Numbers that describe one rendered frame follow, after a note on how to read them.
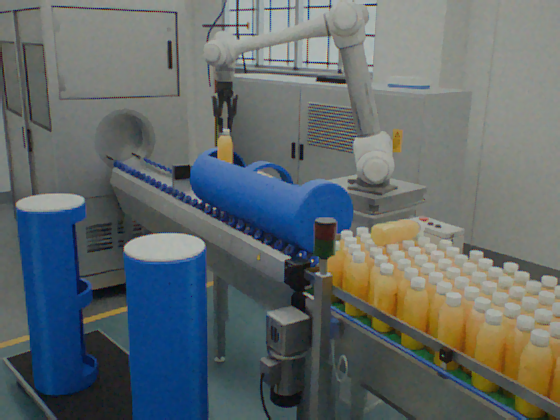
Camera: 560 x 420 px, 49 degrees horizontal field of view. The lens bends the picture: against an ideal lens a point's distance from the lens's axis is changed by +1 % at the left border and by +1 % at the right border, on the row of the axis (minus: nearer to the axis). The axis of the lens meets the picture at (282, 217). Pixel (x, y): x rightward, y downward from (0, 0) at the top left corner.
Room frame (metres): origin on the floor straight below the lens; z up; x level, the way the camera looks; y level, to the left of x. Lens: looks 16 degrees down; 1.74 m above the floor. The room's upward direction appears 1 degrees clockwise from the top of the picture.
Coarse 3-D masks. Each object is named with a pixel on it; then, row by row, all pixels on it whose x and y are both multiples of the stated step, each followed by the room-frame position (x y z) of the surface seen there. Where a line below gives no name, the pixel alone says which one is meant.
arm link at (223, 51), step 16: (320, 16) 2.73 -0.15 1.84; (272, 32) 2.70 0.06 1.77; (288, 32) 2.72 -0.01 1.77; (304, 32) 2.73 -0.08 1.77; (320, 32) 2.72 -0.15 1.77; (208, 48) 2.57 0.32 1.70; (224, 48) 2.59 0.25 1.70; (240, 48) 2.62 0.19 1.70; (256, 48) 2.65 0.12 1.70; (224, 64) 2.63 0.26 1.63
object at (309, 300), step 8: (296, 296) 1.93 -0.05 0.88; (304, 296) 1.91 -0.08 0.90; (312, 296) 1.90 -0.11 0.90; (296, 304) 1.93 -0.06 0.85; (304, 304) 1.90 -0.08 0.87; (312, 304) 1.86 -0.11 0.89; (304, 312) 1.89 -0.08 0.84; (312, 312) 1.86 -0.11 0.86; (312, 320) 1.86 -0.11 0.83; (312, 328) 1.86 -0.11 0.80
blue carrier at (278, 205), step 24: (192, 168) 2.82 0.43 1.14; (216, 168) 2.66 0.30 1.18; (240, 168) 2.54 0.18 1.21; (216, 192) 2.60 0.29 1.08; (240, 192) 2.43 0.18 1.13; (264, 192) 2.31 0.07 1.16; (288, 192) 2.20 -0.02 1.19; (312, 192) 2.15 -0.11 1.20; (336, 192) 2.21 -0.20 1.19; (240, 216) 2.47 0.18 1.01; (264, 216) 2.27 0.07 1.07; (288, 216) 2.14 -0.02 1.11; (312, 216) 2.15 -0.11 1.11; (336, 216) 2.21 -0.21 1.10; (288, 240) 2.18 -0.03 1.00; (312, 240) 2.15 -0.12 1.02
